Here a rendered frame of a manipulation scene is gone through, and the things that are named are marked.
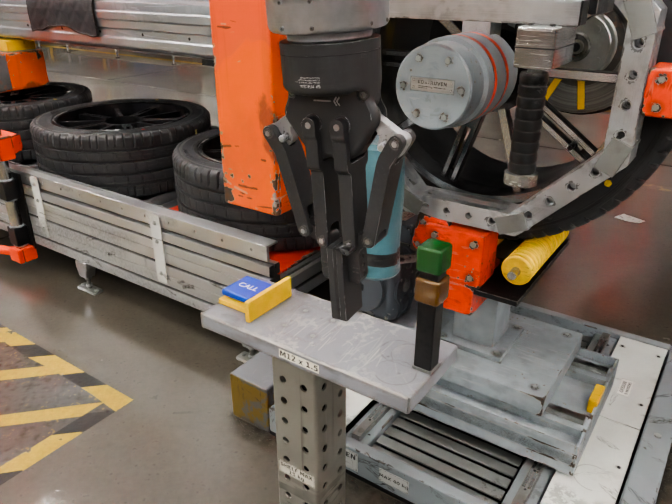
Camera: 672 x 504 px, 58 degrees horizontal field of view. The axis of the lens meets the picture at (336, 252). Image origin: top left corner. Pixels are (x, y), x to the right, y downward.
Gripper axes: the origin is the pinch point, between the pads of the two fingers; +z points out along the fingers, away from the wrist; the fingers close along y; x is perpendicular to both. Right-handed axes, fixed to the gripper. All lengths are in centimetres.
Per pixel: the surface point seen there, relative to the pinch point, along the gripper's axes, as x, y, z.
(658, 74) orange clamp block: 59, 18, -8
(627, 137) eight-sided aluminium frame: 59, 15, 1
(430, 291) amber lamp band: 30.7, -4.6, 18.0
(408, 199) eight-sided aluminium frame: 61, -22, 17
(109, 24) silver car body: 121, -167, -11
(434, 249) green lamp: 31.3, -4.3, 11.5
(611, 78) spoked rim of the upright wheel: 70, 11, -5
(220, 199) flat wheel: 80, -88, 32
